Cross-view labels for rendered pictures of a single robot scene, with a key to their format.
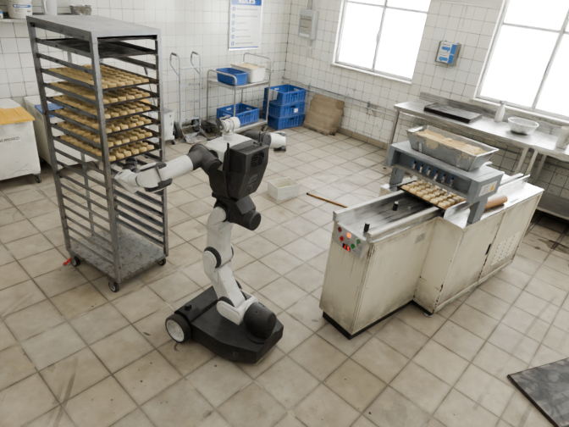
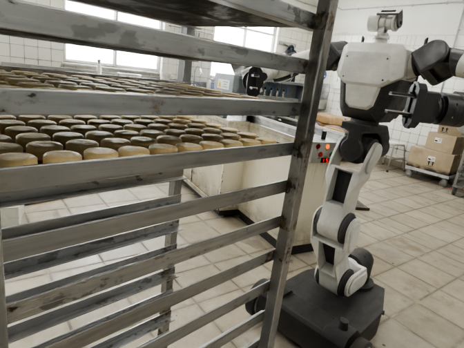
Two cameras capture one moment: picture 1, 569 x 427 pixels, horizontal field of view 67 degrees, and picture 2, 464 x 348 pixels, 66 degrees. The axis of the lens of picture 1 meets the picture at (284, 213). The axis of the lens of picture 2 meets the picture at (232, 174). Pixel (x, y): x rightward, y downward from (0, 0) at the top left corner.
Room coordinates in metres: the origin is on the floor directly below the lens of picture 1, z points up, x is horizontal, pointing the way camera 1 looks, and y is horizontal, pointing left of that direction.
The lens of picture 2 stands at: (2.42, 1.95, 1.20)
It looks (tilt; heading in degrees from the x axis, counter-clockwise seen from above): 16 degrees down; 282
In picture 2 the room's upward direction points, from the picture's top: 7 degrees clockwise
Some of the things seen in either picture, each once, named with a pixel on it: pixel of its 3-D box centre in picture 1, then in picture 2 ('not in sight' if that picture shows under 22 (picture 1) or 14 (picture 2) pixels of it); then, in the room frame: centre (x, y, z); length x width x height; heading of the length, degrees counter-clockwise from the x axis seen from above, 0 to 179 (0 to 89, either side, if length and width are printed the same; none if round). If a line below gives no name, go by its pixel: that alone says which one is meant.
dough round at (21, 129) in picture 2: not in sight; (21, 134); (2.91, 1.44, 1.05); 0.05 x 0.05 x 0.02
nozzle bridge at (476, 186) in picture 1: (438, 180); (259, 99); (2.90, -1.08, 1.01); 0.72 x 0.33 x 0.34; 42
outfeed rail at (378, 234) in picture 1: (458, 201); (264, 114); (2.87, -1.26, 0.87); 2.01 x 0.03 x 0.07; 132
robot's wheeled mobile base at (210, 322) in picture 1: (233, 313); (333, 291); (2.17, 0.26, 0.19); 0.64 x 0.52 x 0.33; 59
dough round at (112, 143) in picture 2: not in sight; (115, 146); (2.75, 1.40, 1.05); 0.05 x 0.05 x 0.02
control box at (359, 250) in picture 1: (349, 240); (324, 152); (2.32, -0.43, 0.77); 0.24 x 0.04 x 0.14; 42
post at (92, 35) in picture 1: (107, 175); (295, 184); (2.44, 1.14, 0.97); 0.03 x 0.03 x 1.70; 59
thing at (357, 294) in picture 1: (376, 264); (284, 181); (2.56, -0.70, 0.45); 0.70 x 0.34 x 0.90; 132
